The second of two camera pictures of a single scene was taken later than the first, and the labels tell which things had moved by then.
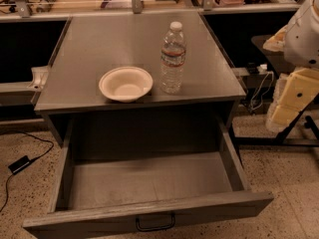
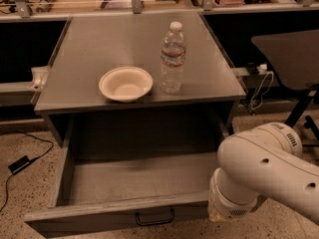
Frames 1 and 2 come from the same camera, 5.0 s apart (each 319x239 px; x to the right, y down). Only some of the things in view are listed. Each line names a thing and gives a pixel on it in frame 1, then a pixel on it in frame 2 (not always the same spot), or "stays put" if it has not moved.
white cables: x=263 y=68 stays put
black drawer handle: x=159 y=228 -> x=159 y=222
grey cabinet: x=92 y=44 stays put
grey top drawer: x=122 y=175 stays put
